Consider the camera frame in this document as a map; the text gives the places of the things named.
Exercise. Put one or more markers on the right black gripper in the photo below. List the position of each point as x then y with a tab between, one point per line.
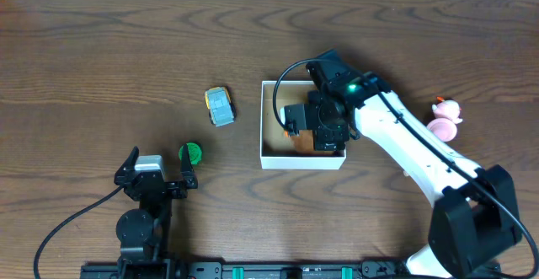
327	142

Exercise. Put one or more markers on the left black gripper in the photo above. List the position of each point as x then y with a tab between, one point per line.
156	186

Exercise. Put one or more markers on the brown plush toy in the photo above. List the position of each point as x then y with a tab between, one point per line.
304	144

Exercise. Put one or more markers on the pink duck toy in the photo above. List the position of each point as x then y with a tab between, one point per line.
447	116

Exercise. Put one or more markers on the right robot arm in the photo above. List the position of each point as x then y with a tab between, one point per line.
475	214

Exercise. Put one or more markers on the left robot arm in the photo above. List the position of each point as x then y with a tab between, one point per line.
143	232

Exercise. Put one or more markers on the green round toy disc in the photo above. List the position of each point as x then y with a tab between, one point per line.
194	151

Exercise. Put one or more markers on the white cardboard box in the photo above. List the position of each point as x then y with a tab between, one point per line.
276	151

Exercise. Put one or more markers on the yellow grey toy car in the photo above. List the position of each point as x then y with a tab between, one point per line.
220	106

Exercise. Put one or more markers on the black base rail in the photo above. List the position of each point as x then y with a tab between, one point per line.
244	272

